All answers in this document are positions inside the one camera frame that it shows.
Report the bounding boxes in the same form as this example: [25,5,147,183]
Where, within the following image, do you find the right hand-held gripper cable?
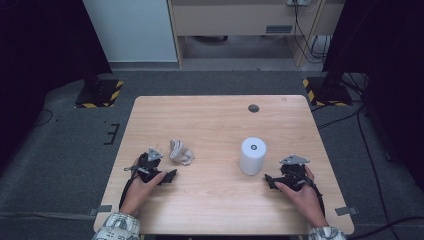
[289,170,327,218]

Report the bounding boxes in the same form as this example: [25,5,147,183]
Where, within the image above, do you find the thin black floor cable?
[32,108,55,128]

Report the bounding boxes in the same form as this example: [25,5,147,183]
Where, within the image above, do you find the light wooden desk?
[166,0,346,69]

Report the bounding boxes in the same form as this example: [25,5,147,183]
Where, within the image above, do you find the hanging black cables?
[292,0,332,65]

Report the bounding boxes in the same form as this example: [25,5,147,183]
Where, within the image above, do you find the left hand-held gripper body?
[132,148,165,184]

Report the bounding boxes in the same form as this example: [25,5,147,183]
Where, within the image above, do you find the striped black stand base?
[74,78,125,109]
[302,76,354,108]

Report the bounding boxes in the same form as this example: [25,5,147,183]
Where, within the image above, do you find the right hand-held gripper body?
[278,153,316,193]

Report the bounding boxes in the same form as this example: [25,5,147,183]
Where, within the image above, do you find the person's right hand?
[274,165,330,229]

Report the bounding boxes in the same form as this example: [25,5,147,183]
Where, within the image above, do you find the white cloth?
[168,138,196,167]

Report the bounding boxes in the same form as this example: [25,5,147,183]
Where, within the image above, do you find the black curtain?
[321,0,424,193]
[0,0,113,174]

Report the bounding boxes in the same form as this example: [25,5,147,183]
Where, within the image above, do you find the grey floor tape piece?
[334,206,360,217]
[88,204,114,217]

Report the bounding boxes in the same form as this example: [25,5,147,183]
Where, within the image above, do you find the person's left hand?
[119,170,168,218]

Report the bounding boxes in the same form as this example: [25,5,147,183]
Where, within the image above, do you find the white cabinet panel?
[82,0,179,64]

